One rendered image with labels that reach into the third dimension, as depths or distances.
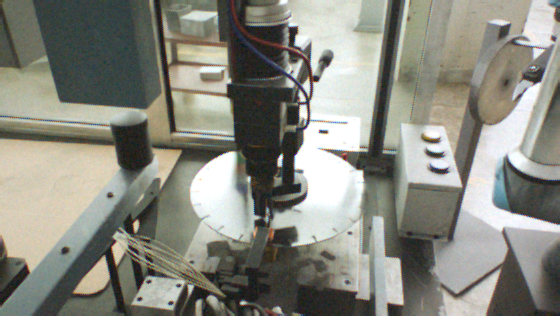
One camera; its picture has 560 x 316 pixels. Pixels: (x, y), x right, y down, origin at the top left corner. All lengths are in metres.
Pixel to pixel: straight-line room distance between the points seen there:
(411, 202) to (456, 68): 3.11
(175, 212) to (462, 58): 3.26
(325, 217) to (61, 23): 0.50
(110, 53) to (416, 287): 0.73
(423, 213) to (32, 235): 0.87
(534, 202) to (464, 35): 3.09
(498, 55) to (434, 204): 0.86
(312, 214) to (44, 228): 0.65
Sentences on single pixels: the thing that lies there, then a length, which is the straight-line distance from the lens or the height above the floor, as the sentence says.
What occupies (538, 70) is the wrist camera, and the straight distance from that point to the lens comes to 1.32.
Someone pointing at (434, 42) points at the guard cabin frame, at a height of 1.11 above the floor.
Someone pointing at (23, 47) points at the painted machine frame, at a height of 1.25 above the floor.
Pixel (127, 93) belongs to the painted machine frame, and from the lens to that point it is 0.57.
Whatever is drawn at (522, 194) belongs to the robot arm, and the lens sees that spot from 1.03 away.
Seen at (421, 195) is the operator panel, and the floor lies 0.87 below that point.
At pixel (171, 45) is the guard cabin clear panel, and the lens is 1.33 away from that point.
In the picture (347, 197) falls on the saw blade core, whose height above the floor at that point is 0.95.
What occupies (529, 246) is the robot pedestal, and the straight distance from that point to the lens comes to 1.20.
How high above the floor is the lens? 1.45
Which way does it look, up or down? 32 degrees down
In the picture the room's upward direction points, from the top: straight up
